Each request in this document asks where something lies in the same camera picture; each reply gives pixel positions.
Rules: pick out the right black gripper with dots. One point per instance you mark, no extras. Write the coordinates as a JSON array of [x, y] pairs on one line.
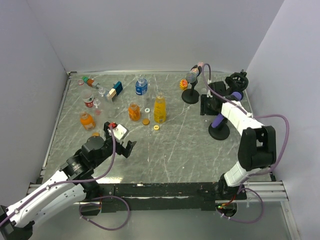
[[203, 110]]

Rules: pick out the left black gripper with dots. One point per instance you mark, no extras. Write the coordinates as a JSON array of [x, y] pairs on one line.
[[128, 148]]

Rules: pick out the orange bottle cap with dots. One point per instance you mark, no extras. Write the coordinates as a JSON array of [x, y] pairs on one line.
[[145, 121], [95, 134]]

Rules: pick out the small orange juice bottle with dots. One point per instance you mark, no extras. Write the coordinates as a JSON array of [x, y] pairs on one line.
[[134, 112]]

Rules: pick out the tall yellow juice bottle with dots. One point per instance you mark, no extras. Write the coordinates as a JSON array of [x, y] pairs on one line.
[[159, 113]]

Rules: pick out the blue label water bottle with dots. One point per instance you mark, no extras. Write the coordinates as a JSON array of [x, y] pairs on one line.
[[141, 86]]

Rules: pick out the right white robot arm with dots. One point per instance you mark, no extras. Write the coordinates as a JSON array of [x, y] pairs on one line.
[[257, 148]]

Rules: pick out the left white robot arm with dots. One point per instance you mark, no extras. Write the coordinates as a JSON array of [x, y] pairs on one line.
[[72, 182]]

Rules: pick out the open orange juice bottle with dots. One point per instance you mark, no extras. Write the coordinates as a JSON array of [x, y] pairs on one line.
[[87, 121]]

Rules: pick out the red label clear bottle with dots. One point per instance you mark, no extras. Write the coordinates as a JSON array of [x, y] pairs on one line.
[[87, 97]]

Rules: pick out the purple microphone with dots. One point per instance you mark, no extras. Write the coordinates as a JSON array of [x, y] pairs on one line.
[[237, 96]]

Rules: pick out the yellow toy brick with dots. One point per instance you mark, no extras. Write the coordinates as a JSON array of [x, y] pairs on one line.
[[183, 84]]

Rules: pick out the pink glitter microphone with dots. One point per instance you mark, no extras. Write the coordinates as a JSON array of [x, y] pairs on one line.
[[195, 71]]

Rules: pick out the black round holder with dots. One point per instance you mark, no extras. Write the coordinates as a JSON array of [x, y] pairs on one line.
[[238, 81]]

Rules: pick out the clear small cup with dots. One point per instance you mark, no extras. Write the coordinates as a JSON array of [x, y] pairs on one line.
[[97, 103], [102, 91]]

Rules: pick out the blue and wood block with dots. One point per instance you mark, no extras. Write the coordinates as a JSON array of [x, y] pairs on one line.
[[115, 91]]

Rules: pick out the colourful block stack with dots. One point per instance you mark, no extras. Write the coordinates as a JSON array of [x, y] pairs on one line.
[[91, 83]]

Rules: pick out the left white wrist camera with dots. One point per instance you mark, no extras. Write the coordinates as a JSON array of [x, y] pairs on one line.
[[119, 131]]

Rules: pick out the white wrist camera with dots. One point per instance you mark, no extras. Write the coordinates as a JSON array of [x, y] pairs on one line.
[[119, 131], [208, 92]]

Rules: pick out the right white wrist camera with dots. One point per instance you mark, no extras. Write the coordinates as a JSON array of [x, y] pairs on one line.
[[208, 92]]

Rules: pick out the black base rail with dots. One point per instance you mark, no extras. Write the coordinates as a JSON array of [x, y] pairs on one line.
[[163, 196]]

